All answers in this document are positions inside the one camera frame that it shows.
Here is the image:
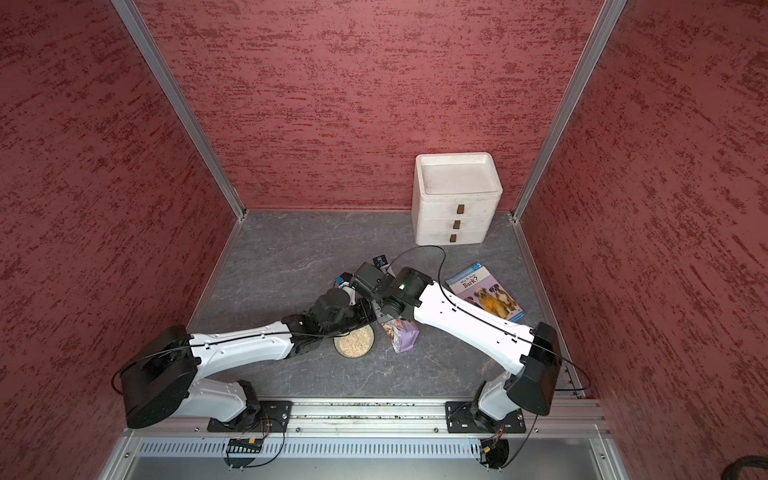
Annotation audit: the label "white green patterned bowl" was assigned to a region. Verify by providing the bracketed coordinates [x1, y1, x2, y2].
[333, 323, 376, 360]

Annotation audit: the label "purple oats bag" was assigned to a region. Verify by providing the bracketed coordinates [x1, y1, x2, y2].
[382, 319, 419, 353]

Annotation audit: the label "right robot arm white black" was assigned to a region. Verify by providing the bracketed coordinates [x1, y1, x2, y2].
[350, 263, 566, 432]

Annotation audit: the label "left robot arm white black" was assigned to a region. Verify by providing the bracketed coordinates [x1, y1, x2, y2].
[111, 288, 376, 432]

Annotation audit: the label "oats in bowl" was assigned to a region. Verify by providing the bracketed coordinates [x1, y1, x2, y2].
[335, 326, 374, 358]

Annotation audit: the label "dog picture booklet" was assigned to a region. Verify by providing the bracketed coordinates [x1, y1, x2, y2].
[447, 262, 525, 322]

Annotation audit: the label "white three-drawer storage box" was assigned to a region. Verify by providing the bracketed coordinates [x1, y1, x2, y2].
[412, 152, 503, 246]

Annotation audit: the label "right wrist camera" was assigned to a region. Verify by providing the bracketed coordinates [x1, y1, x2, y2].
[373, 255, 389, 270]

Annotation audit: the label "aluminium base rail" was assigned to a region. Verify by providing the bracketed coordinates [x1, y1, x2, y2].
[100, 398, 628, 479]

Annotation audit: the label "right aluminium corner post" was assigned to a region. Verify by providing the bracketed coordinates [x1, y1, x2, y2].
[512, 0, 627, 224]

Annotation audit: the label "aluminium corner post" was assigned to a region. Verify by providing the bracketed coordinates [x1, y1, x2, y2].
[111, 0, 247, 222]
[512, 0, 627, 224]

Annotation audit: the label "left aluminium corner post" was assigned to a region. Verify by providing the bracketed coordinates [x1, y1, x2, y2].
[111, 0, 247, 222]

